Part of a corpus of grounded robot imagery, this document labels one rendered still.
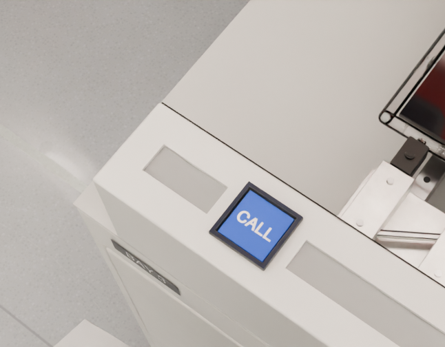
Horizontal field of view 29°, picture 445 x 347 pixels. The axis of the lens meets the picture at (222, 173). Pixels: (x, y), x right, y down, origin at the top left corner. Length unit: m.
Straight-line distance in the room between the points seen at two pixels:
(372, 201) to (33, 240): 1.11
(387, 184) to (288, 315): 0.17
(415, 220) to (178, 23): 1.25
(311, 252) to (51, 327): 1.07
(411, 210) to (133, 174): 0.26
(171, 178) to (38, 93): 1.22
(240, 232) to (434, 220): 0.20
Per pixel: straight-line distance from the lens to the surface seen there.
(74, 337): 0.85
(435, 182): 0.87
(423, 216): 0.82
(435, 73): 0.87
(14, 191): 1.85
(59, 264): 1.77
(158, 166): 0.75
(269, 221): 0.71
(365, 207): 0.78
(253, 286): 0.70
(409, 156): 0.81
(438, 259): 0.78
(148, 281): 0.96
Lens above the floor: 1.63
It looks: 65 degrees down
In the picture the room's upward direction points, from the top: 7 degrees counter-clockwise
